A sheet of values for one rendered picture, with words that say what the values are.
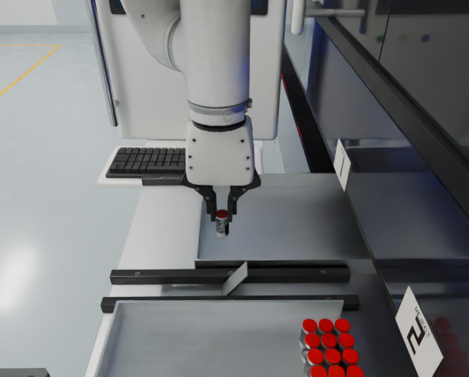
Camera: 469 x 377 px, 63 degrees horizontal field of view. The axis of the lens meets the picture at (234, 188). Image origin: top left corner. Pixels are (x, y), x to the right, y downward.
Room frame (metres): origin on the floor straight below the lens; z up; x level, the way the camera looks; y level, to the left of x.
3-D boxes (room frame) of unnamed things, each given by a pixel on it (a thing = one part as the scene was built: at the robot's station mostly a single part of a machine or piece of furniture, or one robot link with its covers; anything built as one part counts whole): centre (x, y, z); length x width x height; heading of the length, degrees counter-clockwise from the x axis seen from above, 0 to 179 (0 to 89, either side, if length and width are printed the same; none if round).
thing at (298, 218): (0.58, -0.10, 0.90); 0.34 x 0.26 x 0.04; 91
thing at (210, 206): (0.49, 0.05, 1.01); 0.03 x 0.03 x 0.07; 87
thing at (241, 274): (0.41, 0.05, 0.91); 0.14 x 0.03 x 0.06; 91
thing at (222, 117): (0.49, 0.02, 1.17); 0.09 x 0.08 x 0.03; 87
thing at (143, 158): (0.91, 0.14, 0.82); 0.40 x 0.14 x 0.02; 89
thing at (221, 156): (0.49, 0.02, 1.11); 0.10 x 0.08 x 0.11; 87
